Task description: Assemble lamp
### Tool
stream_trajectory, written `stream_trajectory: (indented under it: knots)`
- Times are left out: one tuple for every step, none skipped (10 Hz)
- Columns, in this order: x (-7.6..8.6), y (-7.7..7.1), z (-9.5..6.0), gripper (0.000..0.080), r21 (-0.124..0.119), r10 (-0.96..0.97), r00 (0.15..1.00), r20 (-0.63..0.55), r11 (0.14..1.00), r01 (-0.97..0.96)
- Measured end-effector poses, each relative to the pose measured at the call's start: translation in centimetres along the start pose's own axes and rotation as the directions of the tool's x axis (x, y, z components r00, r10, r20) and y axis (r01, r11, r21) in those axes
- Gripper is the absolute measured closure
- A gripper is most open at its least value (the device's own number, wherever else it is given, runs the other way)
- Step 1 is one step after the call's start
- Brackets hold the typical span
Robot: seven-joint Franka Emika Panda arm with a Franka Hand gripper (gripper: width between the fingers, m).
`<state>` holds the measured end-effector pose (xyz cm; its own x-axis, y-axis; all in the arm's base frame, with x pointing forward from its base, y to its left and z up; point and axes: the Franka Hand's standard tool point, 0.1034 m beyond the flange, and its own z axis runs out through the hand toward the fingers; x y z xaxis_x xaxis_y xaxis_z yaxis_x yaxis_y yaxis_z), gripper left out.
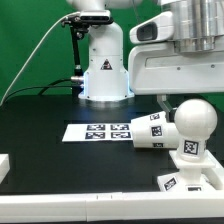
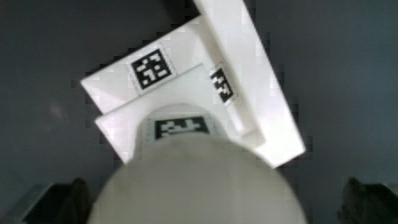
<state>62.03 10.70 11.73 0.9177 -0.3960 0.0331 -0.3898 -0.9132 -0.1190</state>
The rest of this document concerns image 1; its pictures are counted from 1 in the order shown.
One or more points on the white fence rail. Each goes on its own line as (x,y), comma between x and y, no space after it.
(215,174)
(110,206)

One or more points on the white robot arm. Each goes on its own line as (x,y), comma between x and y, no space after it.
(181,50)

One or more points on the white right fence rail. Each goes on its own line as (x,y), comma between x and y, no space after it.
(215,174)

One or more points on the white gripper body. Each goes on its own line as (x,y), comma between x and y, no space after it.
(158,69)

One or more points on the white lamp base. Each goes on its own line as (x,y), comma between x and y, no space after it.
(189,176)

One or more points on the white left fence block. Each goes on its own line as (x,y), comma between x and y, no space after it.
(4,166)

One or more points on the white lamp shade cone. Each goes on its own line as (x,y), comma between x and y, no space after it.
(154,131)

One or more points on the white lamp bulb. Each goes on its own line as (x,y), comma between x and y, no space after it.
(195,120)

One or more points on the white front fence rail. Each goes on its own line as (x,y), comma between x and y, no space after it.
(110,206)

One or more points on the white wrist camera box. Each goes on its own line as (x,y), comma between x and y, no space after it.
(157,29)

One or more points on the white marker tag sheet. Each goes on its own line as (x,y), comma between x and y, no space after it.
(97,132)

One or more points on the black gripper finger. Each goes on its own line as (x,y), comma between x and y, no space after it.
(163,102)

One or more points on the black rear camera on stand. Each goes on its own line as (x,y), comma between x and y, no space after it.
(79,23)

